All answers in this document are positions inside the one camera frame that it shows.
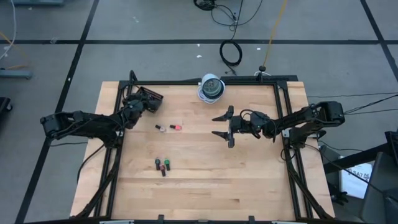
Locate black tangled floor cable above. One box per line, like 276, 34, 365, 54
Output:
193, 0, 264, 41

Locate black mesh basket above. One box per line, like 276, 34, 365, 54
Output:
136, 86, 164, 113

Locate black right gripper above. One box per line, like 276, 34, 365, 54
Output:
211, 105, 253, 149

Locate white thin cable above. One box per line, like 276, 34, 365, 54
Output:
0, 0, 17, 62

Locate yellow hanging cable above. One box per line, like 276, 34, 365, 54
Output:
262, 0, 289, 68

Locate black stand with chair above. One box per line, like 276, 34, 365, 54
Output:
323, 130, 398, 224

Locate black coiled floor cable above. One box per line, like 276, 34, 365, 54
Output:
219, 40, 243, 75

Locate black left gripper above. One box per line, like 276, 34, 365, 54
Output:
124, 92, 156, 119

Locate grey floor base plate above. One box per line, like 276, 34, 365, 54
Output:
0, 68, 33, 79

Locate black long floor cables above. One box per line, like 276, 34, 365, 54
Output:
307, 92, 398, 123

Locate black aluminium table frame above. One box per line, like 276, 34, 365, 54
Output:
70, 70, 335, 224

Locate white printed box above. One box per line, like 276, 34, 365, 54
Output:
340, 162, 373, 199

